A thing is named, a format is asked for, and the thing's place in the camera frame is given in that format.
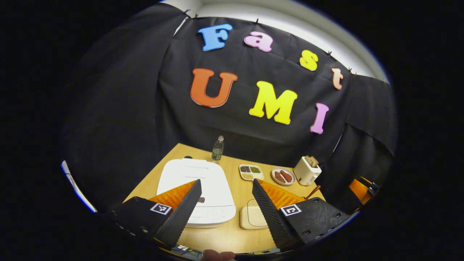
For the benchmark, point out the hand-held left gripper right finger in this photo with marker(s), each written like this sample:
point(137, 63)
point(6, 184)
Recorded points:
point(270, 217)

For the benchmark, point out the clear container of rice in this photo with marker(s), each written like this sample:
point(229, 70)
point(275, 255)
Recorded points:
point(253, 217)

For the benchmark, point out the black backdrop cloth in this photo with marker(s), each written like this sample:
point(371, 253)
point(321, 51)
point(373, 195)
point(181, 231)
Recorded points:
point(170, 119)

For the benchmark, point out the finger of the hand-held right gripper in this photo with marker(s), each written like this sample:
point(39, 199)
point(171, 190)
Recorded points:
point(359, 188)

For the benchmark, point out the white divided grain dish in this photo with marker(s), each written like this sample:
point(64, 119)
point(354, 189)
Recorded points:
point(251, 172)

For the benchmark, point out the toast slice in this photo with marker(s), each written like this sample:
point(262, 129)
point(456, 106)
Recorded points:
point(309, 160)
point(314, 162)

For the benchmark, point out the brown meat piece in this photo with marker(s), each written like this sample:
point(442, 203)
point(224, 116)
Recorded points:
point(287, 175)
point(279, 177)

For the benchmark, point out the white toaster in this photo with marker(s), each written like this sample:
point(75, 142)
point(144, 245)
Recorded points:
point(304, 174)

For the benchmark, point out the brown wooden spoon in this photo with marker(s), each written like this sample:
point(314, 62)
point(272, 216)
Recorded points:
point(313, 190)

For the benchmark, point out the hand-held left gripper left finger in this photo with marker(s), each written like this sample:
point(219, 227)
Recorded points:
point(181, 217)

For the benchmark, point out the white rice cooker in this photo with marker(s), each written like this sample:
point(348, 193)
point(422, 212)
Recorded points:
point(192, 174)

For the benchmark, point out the white round plate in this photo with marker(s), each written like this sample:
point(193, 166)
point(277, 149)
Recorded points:
point(284, 184)

